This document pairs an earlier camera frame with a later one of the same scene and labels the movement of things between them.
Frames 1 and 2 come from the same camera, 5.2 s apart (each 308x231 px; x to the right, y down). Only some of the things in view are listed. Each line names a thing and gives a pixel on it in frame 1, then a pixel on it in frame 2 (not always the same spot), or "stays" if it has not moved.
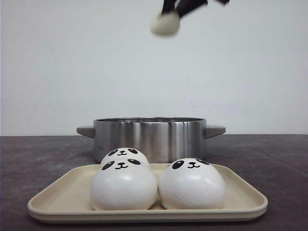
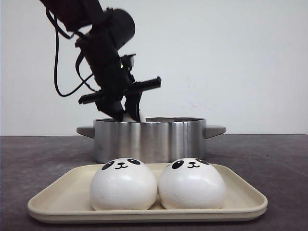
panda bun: x=124 y=184 stays
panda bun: x=125 y=152 to x=127 y=118
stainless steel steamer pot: x=160 y=138 stays
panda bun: x=191 y=184 stays
